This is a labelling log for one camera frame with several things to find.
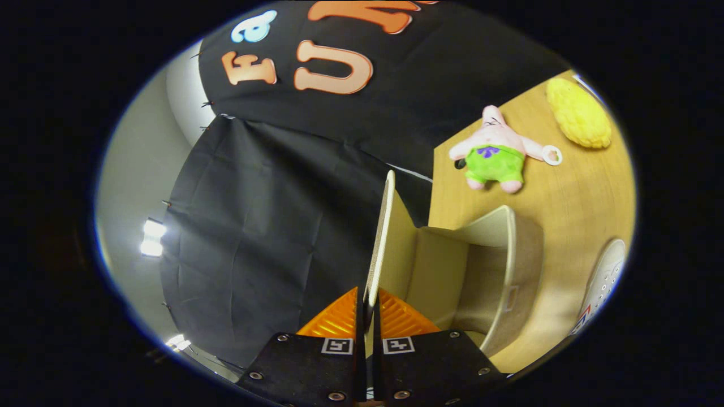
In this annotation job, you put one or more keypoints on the pink starfish plush toy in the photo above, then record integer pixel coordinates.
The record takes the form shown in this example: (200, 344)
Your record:
(495, 152)

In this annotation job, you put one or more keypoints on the white canvas shoe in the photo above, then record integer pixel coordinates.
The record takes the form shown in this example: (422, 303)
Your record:
(604, 277)

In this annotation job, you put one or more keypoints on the ceiling light panel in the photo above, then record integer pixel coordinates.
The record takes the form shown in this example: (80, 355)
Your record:
(153, 237)
(178, 342)

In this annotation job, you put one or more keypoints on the yellow plush ball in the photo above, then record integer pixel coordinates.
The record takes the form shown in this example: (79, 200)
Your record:
(580, 113)

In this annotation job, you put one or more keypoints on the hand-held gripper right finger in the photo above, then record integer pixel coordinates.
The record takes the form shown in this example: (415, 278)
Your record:
(430, 367)

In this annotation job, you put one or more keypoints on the black backdrop cloth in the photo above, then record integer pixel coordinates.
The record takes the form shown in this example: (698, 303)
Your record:
(254, 226)

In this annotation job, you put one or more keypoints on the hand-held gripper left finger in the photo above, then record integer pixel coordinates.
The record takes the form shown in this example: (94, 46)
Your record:
(308, 367)

